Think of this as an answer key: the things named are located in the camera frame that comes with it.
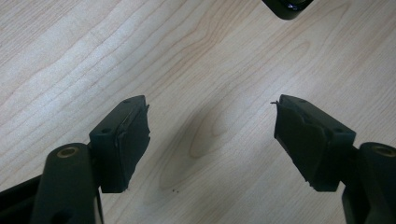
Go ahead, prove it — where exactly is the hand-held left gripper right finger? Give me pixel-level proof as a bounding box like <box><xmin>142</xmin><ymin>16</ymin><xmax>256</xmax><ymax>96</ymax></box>
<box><xmin>270</xmin><ymin>93</ymin><xmax>358</xmax><ymax>193</ymax></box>

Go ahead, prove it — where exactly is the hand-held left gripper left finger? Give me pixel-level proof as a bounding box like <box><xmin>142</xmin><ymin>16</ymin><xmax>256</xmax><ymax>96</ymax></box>
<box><xmin>88</xmin><ymin>94</ymin><xmax>152</xmax><ymax>194</ymax></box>

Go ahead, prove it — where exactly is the black tray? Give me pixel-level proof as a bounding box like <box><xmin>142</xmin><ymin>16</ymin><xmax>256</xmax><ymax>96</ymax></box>
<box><xmin>261</xmin><ymin>0</ymin><xmax>315</xmax><ymax>21</ymax></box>

